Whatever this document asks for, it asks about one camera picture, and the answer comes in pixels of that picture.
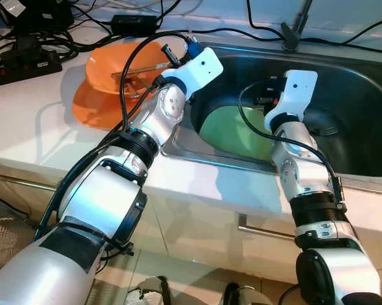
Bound orange bowl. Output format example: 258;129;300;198
85;41;179;96

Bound black power adapter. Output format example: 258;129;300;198
110;14;160;36

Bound green plate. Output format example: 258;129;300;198
198;105;277;163

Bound steel faucet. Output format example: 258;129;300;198
281;0;313;51

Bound steel sink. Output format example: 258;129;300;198
160;41;382;179

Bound orange plate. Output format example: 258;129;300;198
71;79;156;131

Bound black charger box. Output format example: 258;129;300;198
43;0;75;34
0;0;48;36

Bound black power strip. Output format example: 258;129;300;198
0;48;63;90

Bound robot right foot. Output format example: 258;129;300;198
222;283;271;305

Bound floor fan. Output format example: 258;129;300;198
0;200;45;280

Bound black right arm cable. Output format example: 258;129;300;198
237;81;343;204

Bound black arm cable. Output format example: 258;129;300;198
237;81;343;204
118;30;201;131

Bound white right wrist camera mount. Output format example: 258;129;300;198
264;70;319;132

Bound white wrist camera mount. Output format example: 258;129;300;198
264;70;319;132
160;48;224;97

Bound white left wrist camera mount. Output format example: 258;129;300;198
160;48;224;97

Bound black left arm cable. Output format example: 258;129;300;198
118;30;201;131

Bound steel drawer handle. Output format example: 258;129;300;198
237;214;296;241

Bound steel cabinet handle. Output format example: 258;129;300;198
0;164;42;191

